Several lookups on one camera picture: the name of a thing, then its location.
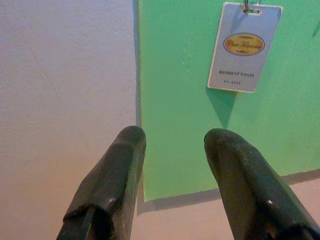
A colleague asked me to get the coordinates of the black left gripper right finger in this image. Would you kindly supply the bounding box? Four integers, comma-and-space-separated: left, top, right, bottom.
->
203, 127, 320, 240

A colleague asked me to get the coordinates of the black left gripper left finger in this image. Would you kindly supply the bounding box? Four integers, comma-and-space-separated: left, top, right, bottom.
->
56, 125, 147, 240

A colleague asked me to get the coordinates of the white resident pass card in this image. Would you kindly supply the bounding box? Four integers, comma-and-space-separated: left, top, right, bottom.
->
206, 1, 284, 94

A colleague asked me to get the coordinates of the metal key ring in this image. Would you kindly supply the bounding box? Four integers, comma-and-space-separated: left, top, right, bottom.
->
241, 0, 263, 13

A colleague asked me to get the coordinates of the green board with hooks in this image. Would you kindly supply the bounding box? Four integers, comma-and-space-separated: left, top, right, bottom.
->
137, 0, 320, 203

